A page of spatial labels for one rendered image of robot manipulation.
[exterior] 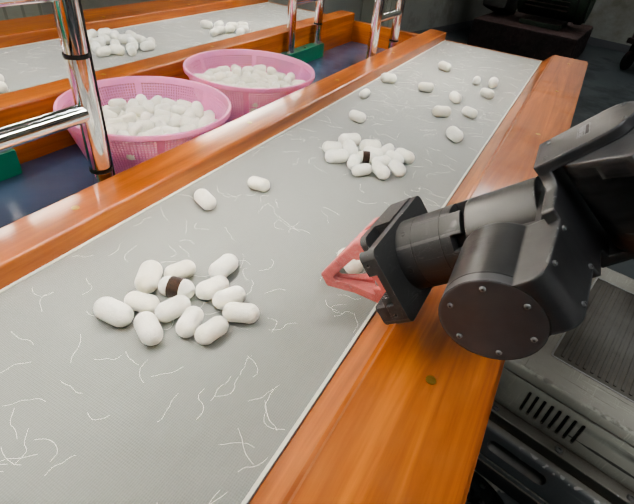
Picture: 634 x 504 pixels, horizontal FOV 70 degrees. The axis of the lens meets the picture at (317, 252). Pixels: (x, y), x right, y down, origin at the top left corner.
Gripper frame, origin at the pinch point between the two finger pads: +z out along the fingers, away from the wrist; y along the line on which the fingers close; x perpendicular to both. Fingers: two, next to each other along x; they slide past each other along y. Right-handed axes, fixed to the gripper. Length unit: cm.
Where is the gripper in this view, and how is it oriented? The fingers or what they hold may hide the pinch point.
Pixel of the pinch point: (331, 276)
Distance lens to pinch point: 42.3
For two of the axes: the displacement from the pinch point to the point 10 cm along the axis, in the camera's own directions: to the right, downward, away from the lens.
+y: -4.9, 5.0, -7.1
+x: 4.9, 8.3, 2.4
